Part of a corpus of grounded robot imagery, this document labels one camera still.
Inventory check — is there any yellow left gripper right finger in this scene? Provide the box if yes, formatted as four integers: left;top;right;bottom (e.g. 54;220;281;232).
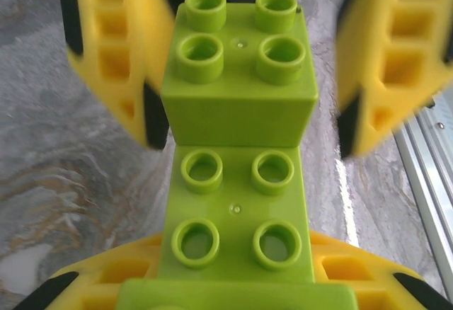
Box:
309;230;453;310

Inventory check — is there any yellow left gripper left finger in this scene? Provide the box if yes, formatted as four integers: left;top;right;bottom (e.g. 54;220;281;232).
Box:
13;232;164;310

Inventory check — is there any long aluminium base rail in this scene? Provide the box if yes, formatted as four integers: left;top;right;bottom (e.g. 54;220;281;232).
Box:
392;104;453;300

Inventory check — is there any lime green lego brick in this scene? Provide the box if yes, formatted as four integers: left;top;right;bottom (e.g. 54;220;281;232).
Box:
156;144;316;285
159;0;319;147
115;277;359;310

